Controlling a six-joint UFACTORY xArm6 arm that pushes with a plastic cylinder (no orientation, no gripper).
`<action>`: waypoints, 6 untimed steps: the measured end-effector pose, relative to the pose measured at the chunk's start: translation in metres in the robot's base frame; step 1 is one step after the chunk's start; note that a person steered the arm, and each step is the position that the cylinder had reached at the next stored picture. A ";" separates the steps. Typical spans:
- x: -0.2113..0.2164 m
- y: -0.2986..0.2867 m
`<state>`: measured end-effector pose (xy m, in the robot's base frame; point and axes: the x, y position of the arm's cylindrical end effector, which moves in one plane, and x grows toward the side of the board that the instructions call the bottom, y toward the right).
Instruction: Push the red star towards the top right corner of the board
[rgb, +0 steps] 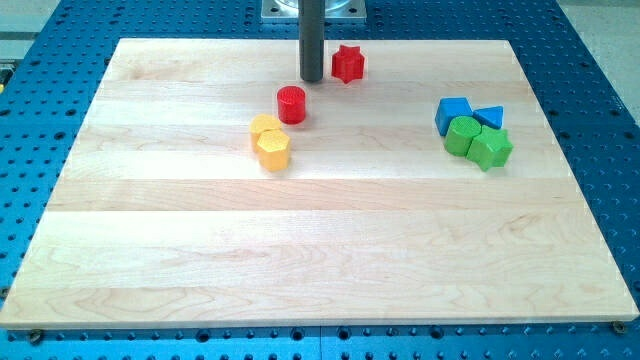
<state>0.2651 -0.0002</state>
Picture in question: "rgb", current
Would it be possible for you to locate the left brass board stop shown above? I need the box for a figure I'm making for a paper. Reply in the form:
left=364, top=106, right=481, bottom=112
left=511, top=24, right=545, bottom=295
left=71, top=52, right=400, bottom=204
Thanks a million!
left=26, top=329, right=45, bottom=346

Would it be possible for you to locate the yellow hexagon block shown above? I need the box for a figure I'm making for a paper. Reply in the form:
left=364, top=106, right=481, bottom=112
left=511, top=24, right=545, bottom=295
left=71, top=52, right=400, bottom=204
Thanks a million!
left=257, top=130, right=291, bottom=172

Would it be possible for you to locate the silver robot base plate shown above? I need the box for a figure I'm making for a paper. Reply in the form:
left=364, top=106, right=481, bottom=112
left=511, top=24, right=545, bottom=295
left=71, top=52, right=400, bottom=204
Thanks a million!
left=260, top=0, right=367, bottom=24

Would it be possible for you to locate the green cylinder block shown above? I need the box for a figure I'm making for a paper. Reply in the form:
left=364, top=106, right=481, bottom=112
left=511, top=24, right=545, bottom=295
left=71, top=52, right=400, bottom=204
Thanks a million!
left=444, top=116, right=481, bottom=157

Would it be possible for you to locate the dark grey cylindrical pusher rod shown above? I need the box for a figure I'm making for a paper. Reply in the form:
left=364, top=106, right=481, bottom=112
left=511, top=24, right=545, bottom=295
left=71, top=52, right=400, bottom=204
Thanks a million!
left=298, top=0, right=325, bottom=83

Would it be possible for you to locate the yellow rounded block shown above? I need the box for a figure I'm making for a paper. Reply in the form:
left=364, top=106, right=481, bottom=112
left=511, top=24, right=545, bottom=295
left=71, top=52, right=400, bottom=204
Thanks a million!
left=249, top=114, right=282, bottom=153

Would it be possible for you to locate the blue cube block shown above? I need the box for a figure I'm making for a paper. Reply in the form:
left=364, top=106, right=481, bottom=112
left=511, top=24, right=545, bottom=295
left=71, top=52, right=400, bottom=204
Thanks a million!
left=435, top=97, right=473, bottom=136

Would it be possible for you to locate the green star block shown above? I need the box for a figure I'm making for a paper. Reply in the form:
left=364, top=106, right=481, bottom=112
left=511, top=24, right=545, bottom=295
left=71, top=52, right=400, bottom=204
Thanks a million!
left=466, top=125, right=514, bottom=171

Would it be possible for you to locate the light wooden board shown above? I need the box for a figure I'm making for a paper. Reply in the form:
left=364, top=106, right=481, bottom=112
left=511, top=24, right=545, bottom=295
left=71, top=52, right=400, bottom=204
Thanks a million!
left=1, top=38, right=638, bottom=329

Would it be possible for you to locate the red cylinder block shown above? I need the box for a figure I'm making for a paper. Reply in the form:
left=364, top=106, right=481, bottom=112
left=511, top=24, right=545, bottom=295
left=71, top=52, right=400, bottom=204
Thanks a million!
left=276, top=86, right=306, bottom=125

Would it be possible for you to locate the right brass board stop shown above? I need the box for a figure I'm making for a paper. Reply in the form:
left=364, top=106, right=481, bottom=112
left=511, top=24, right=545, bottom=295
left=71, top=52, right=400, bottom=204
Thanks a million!
left=611, top=321, right=627, bottom=335

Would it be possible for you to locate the blue triangle block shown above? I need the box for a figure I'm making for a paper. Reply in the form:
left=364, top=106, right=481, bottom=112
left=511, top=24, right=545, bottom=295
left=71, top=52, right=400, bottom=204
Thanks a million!
left=473, top=106, right=504, bottom=129

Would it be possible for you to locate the brass board stop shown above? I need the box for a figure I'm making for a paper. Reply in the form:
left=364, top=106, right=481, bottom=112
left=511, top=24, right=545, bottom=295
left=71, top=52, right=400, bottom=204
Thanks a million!
left=26, top=329, right=45, bottom=346
left=611, top=321, right=627, bottom=335

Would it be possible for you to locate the red star block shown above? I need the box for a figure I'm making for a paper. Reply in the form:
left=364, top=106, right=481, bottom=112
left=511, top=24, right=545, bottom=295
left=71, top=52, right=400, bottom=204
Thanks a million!
left=331, top=45, right=365, bottom=84

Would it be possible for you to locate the blue perforated metal base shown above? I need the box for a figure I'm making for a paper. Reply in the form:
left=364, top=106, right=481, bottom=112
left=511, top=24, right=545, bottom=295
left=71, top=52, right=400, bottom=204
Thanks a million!
left=1, top=1, right=639, bottom=359

